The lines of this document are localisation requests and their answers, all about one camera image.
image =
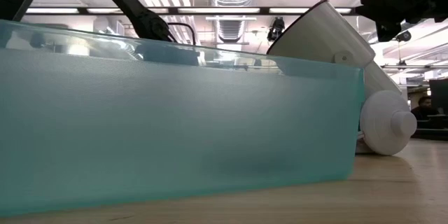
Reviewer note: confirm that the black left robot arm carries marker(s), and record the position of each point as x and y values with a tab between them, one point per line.
140	10

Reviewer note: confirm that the white metal mug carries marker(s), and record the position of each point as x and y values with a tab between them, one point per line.
325	31

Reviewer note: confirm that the green translucent plastic tray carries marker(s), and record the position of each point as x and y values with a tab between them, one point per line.
175	129

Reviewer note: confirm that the black monitor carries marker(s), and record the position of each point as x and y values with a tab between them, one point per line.
439	94

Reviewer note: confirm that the person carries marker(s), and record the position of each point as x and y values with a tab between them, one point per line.
423	110

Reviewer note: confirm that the black aluminium rig frame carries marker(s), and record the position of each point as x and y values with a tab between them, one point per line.
264	10

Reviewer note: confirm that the black overhead camera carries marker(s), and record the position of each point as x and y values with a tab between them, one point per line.
276	28

